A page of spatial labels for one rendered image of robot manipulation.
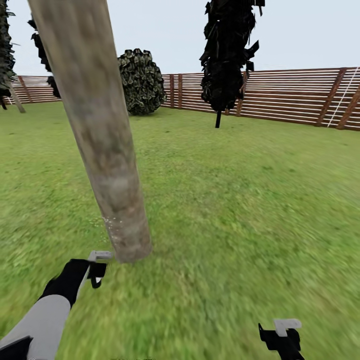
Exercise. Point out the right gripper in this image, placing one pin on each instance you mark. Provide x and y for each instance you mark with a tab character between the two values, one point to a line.
276	343

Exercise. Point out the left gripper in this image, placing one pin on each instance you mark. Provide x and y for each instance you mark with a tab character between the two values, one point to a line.
98	271

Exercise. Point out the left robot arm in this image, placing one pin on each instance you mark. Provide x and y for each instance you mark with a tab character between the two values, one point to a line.
37	336

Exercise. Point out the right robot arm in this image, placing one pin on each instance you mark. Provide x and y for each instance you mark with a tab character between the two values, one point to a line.
284	339

